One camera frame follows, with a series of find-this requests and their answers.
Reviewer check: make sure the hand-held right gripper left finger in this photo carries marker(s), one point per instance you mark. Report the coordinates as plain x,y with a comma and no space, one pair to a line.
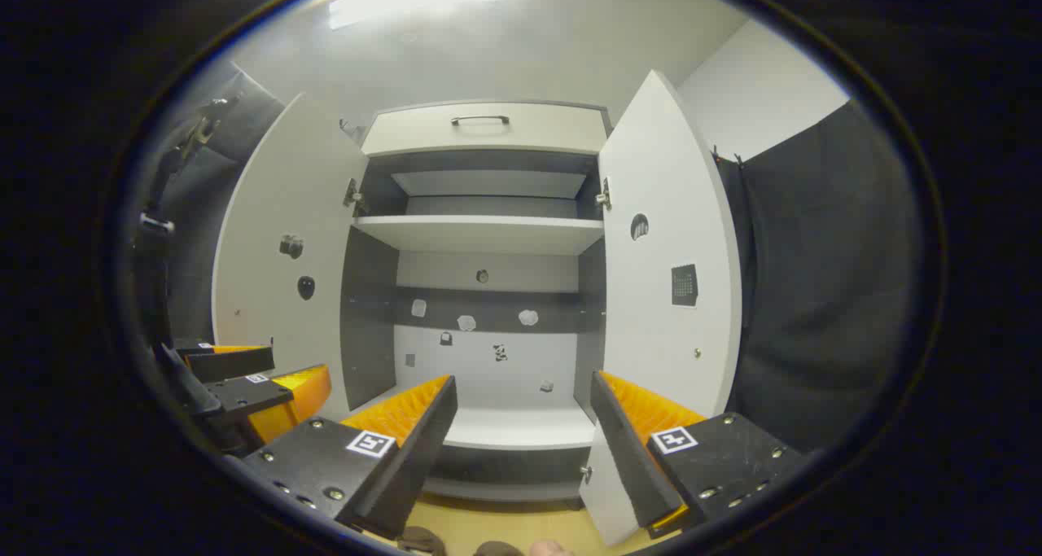
419,458

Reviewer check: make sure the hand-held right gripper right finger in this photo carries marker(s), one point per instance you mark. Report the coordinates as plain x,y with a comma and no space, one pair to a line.
631,466

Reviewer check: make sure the white cabinet drawer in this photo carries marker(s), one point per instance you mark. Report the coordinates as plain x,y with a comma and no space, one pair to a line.
407,133

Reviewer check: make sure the white cabinet shelf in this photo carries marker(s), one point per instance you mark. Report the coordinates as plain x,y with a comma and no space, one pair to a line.
480,234

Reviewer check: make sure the white shoe cabinet door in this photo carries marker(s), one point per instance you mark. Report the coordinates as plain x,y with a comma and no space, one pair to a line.
659,336
269,198

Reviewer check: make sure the metal cloth clip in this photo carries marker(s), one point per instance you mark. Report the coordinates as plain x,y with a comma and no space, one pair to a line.
221,101
199,137

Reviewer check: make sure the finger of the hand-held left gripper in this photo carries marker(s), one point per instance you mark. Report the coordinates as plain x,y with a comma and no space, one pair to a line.
232,362
277,401

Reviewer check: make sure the white shoe cabinet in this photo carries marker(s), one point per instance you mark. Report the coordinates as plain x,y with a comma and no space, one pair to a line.
488,361

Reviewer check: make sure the metal door hinge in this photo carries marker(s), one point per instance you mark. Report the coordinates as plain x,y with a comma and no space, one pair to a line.
604,196
353,198

